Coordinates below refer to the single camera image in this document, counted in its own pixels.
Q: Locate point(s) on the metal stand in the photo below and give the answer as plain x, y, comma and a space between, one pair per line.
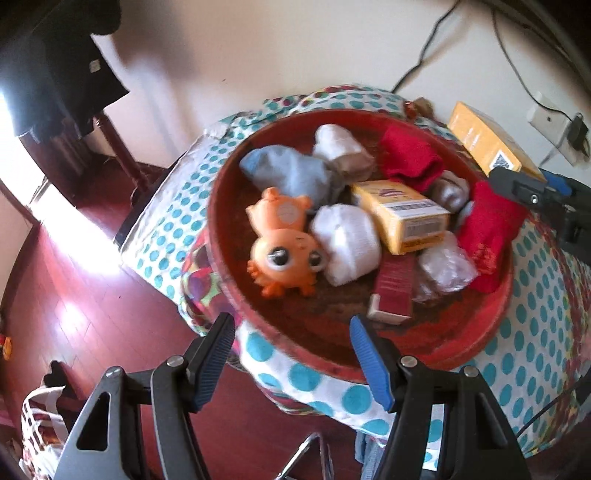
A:
323, 461

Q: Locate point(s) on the blue cloth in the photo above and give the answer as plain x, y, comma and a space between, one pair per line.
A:
369, 457

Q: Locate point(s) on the clear plastic bag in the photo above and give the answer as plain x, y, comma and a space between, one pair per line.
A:
445, 267

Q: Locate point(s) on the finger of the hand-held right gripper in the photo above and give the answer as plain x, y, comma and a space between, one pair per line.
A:
556, 182
519, 184

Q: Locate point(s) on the dark wooden furniture leg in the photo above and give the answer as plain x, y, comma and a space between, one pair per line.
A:
122, 157

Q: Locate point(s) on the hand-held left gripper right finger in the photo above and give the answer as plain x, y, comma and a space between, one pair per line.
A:
369, 360

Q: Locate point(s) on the beige white sock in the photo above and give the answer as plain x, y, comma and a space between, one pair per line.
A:
341, 143

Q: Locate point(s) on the small red yellow toy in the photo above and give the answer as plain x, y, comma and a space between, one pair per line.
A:
5, 346

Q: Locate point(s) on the black hanging clothing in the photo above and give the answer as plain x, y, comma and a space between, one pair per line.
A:
55, 69

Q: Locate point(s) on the round red tray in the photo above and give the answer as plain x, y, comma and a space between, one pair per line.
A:
323, 332

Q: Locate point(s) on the maroon box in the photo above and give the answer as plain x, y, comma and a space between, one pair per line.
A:
392, 281

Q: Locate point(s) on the red sock with orange print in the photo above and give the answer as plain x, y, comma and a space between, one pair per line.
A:
489, 221

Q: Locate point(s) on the plain yellow box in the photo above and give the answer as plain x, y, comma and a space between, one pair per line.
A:
480, 134

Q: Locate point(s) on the black charger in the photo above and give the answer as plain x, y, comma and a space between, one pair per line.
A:
577, 131

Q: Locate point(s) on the grey sock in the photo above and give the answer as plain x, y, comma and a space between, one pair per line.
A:
450, 194

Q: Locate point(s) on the white wall socket with round hole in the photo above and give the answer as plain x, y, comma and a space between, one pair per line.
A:
545, 115

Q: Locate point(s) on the orange toy animal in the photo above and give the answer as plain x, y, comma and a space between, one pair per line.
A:
281, 258

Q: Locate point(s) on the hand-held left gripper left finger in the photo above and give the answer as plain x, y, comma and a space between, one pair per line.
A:
214, 355

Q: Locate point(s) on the polka dot tablecloth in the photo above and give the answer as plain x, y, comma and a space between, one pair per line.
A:
175, 217

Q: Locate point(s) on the checked tote bag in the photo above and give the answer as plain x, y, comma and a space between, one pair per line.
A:
39, 415

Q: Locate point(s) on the yellow box with cartoon print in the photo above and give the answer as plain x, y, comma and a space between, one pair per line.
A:
392, 212

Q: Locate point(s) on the plain red sock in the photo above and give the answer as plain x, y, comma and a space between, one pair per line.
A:
406, 152

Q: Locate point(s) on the light blue sock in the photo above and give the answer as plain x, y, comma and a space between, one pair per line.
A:
295, 170

